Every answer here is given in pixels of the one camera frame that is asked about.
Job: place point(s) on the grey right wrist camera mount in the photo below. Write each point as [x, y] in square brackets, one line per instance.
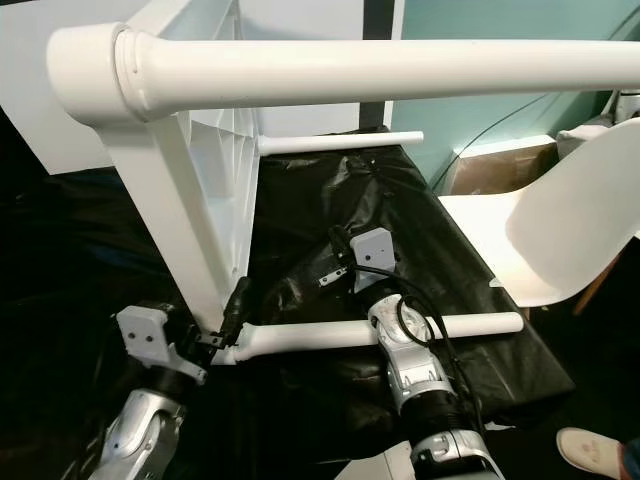
[373, 256]

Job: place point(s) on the black plastic cover sheet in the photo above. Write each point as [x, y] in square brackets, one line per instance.
[310, 230]

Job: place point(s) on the white plastic table top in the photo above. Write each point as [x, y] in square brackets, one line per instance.
[180, 200]

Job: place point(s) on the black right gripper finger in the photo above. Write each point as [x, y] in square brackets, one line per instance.
[337, 241]

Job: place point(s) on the white shoe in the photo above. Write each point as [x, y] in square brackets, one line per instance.
[595, 450]

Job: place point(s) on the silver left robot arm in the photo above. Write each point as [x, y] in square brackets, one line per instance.
[150, 430]

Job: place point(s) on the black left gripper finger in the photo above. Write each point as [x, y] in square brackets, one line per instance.
[240, 305]

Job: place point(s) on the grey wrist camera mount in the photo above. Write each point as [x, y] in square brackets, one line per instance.
[373, 256]
[150, 340]

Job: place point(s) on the white plastic shell chair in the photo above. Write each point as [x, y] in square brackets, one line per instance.
[570, 220]

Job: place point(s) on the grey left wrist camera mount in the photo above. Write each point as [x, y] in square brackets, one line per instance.
[150, 340]

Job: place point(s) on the large white board panel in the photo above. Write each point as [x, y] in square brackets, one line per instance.
[50, 120]

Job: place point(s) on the light grey cushion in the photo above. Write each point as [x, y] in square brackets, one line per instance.
[585, 138]

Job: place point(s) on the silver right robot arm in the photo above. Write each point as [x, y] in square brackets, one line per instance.
[420, 370]

